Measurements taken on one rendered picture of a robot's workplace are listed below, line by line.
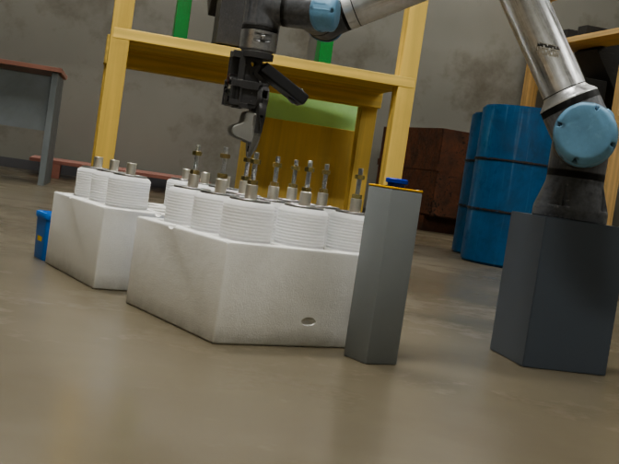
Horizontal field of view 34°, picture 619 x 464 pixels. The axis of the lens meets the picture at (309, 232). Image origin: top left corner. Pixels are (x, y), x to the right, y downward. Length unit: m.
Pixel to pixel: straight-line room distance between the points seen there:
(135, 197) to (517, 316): 0.87
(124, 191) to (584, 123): 0.99
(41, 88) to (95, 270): 4.34
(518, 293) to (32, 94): 4.80
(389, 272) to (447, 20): 7.71
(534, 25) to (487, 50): 7.53
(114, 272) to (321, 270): 0.58
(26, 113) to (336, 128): 2.12
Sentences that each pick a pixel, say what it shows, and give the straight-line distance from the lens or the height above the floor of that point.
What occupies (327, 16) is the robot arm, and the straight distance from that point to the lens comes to 2.07.
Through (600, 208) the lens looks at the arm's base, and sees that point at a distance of 2.12.
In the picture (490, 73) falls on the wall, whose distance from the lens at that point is 9.53.
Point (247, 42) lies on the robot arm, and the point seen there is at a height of 0.56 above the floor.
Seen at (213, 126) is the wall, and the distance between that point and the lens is 8.93.
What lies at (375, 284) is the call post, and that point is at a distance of 1.78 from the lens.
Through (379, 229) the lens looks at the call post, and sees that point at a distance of 1.79.
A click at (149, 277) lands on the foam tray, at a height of 0.07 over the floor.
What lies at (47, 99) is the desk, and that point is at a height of 0.53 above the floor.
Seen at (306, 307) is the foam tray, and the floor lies 0.07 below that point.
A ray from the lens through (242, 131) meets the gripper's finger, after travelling 2.09.
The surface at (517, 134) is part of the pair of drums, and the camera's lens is 4.96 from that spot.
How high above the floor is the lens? 0.32
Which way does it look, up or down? 3 degrees down
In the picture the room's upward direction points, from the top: 8 degrees clockwise
